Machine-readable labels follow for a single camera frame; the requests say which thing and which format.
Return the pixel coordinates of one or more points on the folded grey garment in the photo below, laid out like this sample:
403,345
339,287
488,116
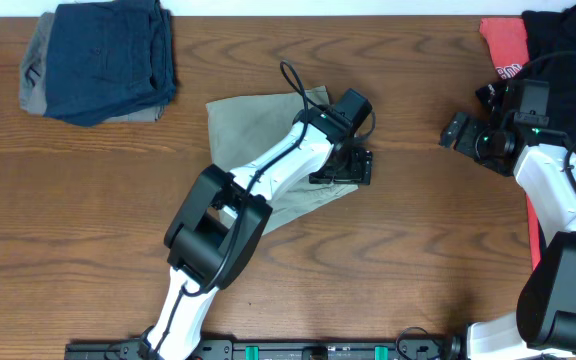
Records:
32,72

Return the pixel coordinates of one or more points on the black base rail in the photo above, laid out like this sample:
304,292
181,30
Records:
407,348

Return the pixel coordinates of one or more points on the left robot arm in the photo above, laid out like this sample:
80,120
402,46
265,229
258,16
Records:
219,224

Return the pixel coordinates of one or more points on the red printed t-shirt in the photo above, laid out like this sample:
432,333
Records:
507,42

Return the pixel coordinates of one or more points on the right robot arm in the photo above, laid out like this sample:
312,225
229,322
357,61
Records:
543,163

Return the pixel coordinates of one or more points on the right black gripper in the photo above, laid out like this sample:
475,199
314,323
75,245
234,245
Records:
456,135

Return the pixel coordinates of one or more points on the folded navy blue shorts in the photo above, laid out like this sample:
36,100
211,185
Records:
108,59

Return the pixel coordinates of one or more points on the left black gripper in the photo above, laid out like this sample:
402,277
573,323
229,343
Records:
346,168

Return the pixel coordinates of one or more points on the black t-shirt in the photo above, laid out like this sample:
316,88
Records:
551,43

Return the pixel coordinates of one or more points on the khaki green shorts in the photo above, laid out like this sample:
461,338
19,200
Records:
243,128

